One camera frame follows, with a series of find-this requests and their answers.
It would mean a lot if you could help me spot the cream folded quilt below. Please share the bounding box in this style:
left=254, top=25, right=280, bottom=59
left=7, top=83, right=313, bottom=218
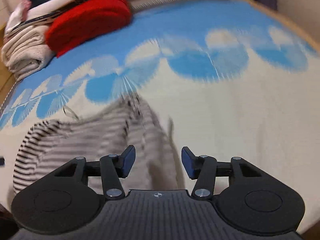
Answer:
left=1, top=26, right=59, bottom=81

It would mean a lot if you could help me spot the white folded bedding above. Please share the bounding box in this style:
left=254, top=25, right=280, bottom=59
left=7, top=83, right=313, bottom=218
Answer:
left=5, top=0, right=103, bottom=34

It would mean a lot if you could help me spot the blue patterned bed sheet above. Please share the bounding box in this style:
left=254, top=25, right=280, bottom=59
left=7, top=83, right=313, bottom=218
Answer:
left=0, top=0, right=320, bottom=233

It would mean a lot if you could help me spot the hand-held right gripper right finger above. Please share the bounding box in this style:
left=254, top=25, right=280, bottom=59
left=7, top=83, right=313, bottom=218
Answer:
left=181, top=146, right=262, bottom=201

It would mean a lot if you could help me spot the red folded blanket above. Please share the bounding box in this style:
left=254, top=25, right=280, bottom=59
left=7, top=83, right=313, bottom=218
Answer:
left=45, top=0, right=133, bottom=58

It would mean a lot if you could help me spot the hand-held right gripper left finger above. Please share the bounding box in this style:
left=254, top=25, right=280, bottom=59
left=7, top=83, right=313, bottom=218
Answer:
left=53, top=145, right=137, bottom=201

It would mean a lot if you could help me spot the striped top with white vest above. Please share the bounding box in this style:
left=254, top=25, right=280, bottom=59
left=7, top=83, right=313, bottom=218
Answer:
left=12, top=96, right=181, bottom=196

